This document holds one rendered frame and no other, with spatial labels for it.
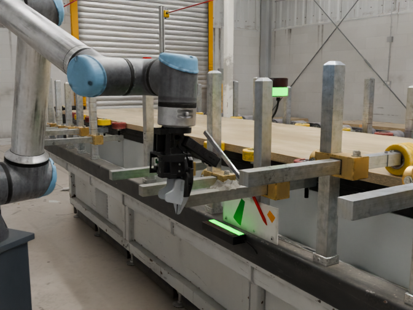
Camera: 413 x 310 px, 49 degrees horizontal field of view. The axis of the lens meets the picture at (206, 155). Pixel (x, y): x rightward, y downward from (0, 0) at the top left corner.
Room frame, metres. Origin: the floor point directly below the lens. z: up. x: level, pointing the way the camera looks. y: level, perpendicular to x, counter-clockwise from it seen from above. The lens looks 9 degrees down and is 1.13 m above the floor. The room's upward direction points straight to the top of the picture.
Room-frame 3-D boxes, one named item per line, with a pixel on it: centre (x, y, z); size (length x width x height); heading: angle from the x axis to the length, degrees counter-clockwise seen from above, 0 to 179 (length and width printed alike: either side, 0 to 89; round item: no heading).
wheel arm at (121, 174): (1.61, 0.14, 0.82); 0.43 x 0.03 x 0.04; 122
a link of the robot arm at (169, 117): (1.06, 0.07, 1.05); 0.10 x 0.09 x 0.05; 31
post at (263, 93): (1.25, -0.16, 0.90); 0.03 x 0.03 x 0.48; 32
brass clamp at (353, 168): (1.02, -0.30, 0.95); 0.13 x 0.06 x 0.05; 32
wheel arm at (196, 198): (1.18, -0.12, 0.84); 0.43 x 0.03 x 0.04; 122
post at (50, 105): (3.38, 1.16, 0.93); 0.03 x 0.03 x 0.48; 32
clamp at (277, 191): (1.23, -0.17, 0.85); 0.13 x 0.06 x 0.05; 32
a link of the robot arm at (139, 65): (1.13, 0.16, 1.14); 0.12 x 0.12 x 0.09; 48
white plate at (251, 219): (1.26, -0.12, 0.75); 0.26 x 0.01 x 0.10; 32
